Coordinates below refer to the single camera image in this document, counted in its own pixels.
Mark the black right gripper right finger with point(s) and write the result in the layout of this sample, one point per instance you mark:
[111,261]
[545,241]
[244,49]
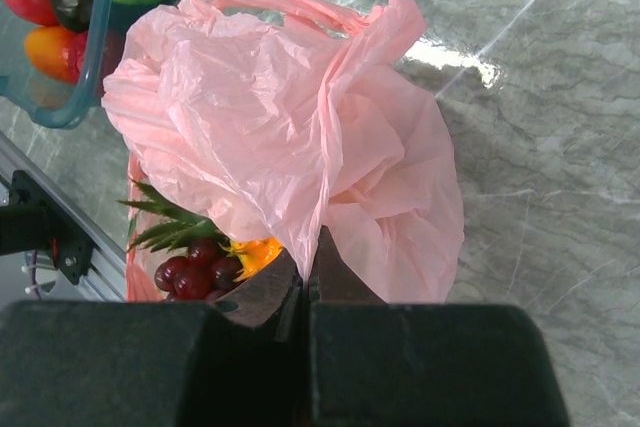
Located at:
[374,363]

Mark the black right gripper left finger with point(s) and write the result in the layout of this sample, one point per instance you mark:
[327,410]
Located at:
[231,362]

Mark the purple fake grapes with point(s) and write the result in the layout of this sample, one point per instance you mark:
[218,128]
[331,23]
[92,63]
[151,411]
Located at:
[207,271]

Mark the fake pineapple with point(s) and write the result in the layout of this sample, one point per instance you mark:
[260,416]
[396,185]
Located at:
[179,228]

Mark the pink plastic bag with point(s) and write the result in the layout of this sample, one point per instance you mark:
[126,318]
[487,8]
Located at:
[277,118]

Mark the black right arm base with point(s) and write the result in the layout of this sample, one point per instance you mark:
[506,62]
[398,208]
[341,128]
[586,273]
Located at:
[33,221]

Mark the orange red fake mango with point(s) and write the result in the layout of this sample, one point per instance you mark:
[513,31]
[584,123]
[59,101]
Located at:
[48,49]

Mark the red fake strawberry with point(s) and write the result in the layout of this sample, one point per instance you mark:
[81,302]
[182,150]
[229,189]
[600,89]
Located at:
[103,63]

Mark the teal plastic fruit basket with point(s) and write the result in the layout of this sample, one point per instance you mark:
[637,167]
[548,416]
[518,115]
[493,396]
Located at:
[50,103]

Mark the aluminium mounting rail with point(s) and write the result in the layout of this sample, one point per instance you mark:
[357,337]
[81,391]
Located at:
[33,271]

